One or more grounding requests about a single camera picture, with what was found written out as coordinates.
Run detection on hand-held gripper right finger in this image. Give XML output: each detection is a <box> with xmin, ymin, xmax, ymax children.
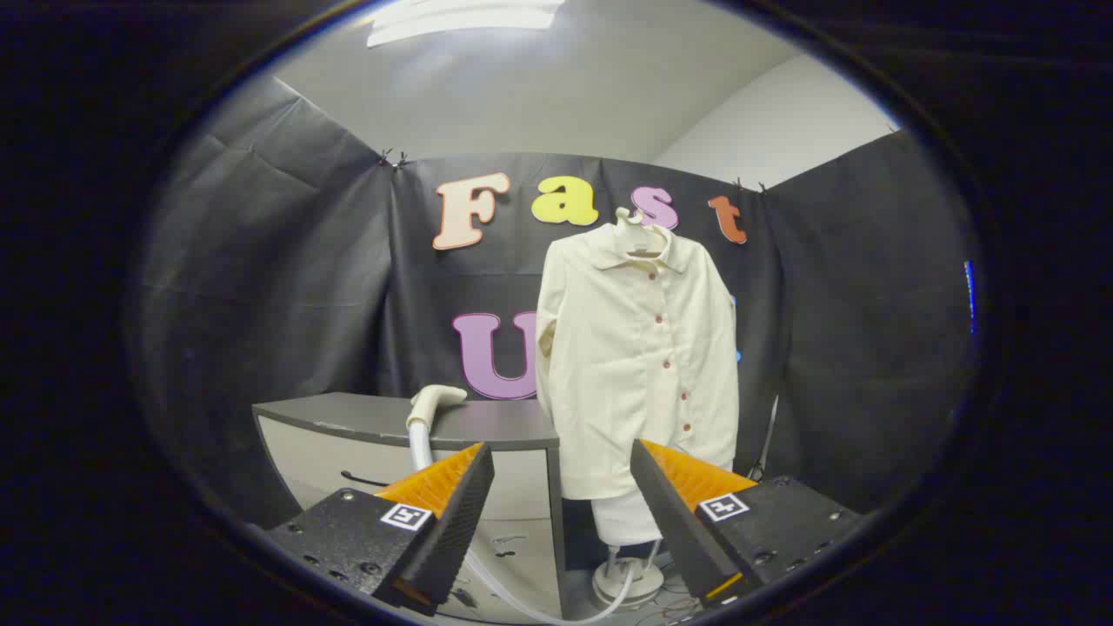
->
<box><xmin>630</xmin><ymin>439</ymin><xmax>862</xmax><ymax>609</ymax></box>

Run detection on white round stand base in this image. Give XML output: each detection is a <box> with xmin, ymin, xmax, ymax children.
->
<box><xmin>591</xmin><ymin>539</ymin><xmax>666</xmax><ymax>609</ymax></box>

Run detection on cream button shirt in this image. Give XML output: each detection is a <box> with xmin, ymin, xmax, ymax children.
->
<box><xmin>535</xmin><ymin>222</ymin><xmax>742</xmax><ymax>501</ymax></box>

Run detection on white mannequin torso form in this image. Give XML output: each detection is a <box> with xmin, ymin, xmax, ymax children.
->
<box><xmin>591</xmin><ymin>491</ymin><xmax>663</xmax><ymax>549</ymax></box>

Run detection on tangled floor cables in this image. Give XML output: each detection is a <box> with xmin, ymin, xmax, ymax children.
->
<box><xmin>635</xmin><ymin>574</ymin><xmax>705</xmax><ymax>625</ymax></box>

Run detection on grey cabinet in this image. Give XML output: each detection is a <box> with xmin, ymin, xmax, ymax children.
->
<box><xmin>252</xmin><ymin>391</ymin><xmax>566</xmax><ymax>623</ymax></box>

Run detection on ceiling light panel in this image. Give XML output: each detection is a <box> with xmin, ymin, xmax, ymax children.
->
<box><xmin>365</xmin><ymin>0</ymin><xmax>566</xmax><ymax>49</ymax></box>

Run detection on white clothes hanger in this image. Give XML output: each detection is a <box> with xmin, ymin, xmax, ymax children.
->
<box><xmin>613</xmin><ymin>207</ymin><xmax>670</xmax><ymax>257</ymax></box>

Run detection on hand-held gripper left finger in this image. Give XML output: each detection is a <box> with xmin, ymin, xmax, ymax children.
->
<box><xmin>265</xmin><ymin>442</ymin><xmax>497</xmax><ymax>618</ymax></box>

